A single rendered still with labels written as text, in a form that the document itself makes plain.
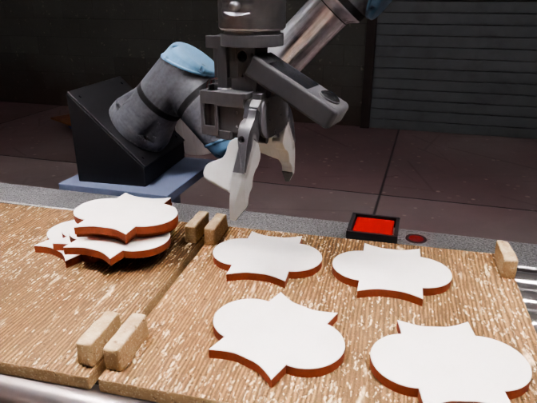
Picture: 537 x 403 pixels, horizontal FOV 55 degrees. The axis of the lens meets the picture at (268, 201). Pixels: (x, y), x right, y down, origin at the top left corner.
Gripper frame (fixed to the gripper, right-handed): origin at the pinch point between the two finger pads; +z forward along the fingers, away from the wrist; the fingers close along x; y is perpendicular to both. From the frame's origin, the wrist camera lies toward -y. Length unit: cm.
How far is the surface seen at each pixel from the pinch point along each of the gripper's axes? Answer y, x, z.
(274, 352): -9.3, 17.3, 7.6
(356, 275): -11.9, -0.1, 7.6
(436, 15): 58, -460, -5
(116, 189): 49, -25, 15
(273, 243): 0.9, -3.4, 7.6
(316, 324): -11.2, 11.4, 7.5
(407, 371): -21.2, 14.4, 7.5
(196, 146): 212, -293, 95
